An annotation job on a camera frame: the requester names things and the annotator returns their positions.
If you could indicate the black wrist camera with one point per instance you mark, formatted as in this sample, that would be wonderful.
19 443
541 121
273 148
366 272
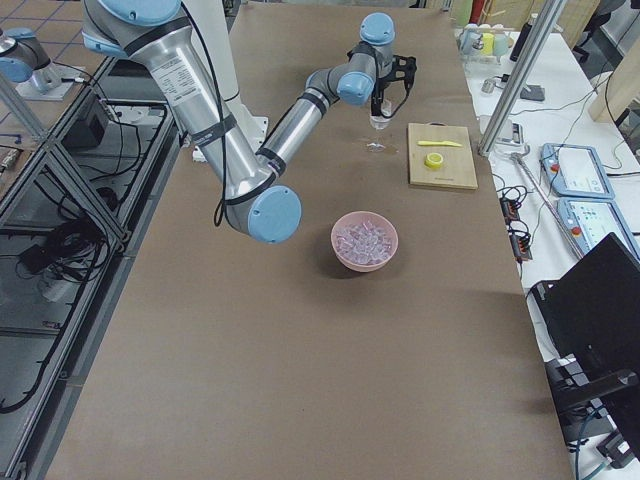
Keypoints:
404 69

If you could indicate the clear wine glass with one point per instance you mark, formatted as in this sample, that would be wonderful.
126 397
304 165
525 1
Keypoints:
379 124

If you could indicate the blue teach pendant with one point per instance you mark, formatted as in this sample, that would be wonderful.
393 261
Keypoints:
589 220
575 171

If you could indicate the yellow lemon slice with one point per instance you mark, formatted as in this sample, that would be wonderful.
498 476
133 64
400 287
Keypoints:
434 160

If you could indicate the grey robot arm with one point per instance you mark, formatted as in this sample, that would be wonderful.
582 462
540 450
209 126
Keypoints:
25 62
185 47

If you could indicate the blue teach pendant upper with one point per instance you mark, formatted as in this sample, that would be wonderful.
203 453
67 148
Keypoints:
575 171

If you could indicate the pink plastic bowl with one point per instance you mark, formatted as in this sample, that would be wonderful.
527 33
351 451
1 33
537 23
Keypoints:
358 217

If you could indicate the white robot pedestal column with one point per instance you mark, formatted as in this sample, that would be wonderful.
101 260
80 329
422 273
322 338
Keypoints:
210 39

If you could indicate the clear ice cubes pile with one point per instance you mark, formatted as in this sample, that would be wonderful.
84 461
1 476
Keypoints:
363 243

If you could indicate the yellow plastic knife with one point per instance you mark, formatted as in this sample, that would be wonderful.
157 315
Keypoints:
442 143

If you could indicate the bamboo cutting board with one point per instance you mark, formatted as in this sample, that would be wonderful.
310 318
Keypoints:
458 170

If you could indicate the aluminium frame post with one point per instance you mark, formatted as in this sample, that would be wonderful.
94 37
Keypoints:
536 39

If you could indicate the black monitor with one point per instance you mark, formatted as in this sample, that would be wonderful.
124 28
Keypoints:
592 314

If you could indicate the blue teach pendant lower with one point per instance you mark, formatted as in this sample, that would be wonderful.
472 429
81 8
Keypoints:
589 220

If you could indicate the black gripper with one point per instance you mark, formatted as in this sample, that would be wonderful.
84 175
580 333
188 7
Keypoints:
378 88

